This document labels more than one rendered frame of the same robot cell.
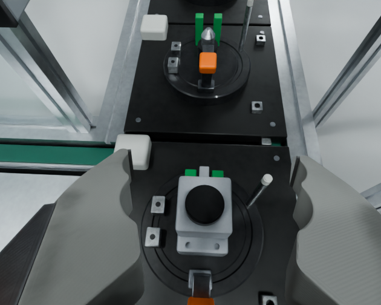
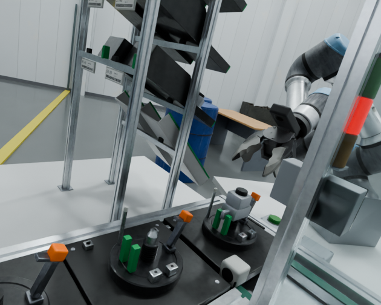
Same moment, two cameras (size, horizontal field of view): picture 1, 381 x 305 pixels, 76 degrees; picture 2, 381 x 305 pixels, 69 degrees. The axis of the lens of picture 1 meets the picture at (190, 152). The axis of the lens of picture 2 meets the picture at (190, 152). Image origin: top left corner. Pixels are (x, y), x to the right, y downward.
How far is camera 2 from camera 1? 0.68 m
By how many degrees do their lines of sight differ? 94
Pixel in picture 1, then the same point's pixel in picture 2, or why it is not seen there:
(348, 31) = not seen: outside the picture
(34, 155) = not seen: outside the picture
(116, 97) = not seen: outside the picture
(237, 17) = (56, 272)
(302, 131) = (146, 218)
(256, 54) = (104, 245)
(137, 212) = (249, 254)
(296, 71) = (100, 227)
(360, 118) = (78, 224)
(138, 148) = (233, 259)
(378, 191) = (173, 185)
